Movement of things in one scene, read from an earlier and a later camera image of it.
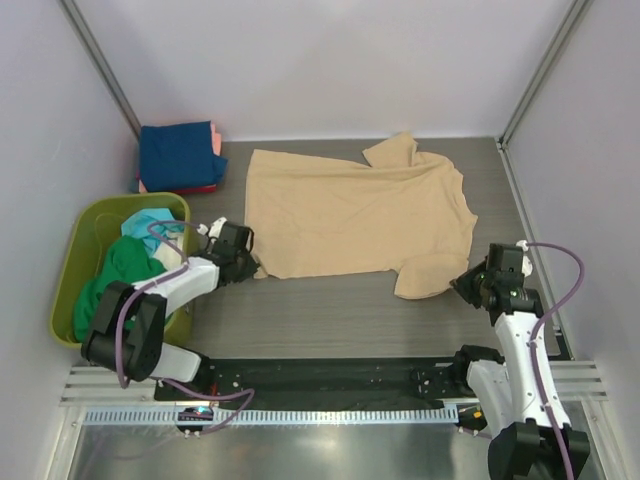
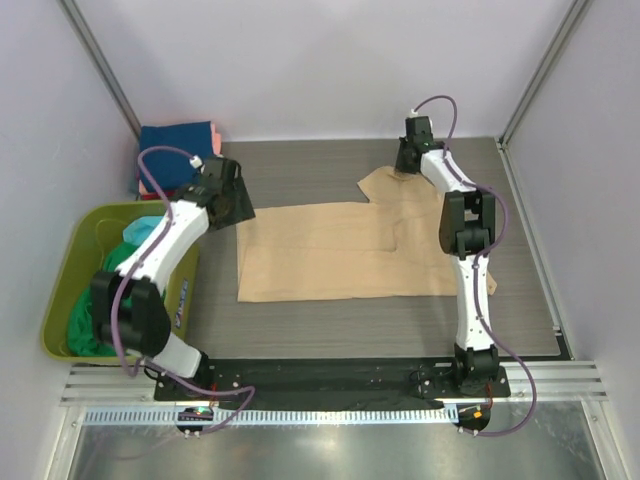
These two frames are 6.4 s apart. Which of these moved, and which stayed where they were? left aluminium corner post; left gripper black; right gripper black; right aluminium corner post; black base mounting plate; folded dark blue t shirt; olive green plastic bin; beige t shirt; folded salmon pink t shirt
Moved: olive green plastic bin; left gripper black; right gripper black; beige t shirt
Stayed: right aluminium corner post; folded salmon pink t shirt; black base mounting plate; folded dark blue t shirt; left aluminium corner post
